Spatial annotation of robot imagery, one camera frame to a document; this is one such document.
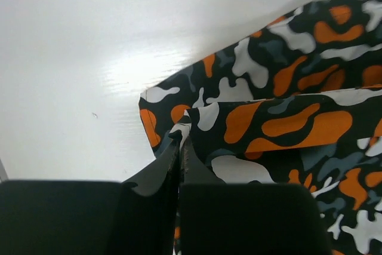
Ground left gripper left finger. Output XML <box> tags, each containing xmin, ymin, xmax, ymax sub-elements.
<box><xmin>1</xmin><ymin>141</ymin><xmax>180</xmax><ymax>254</ymax></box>

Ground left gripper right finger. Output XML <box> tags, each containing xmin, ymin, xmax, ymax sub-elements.
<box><xmin>179</xmin><ymin>139</ymin><xmax>332</xmax><ymax>254</ymax></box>

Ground orange camouflage shorts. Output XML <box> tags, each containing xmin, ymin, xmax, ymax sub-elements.
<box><xmin>138</xmin><ymin>0</ymin><xmax>381</xmax><ymax>254</ymax></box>

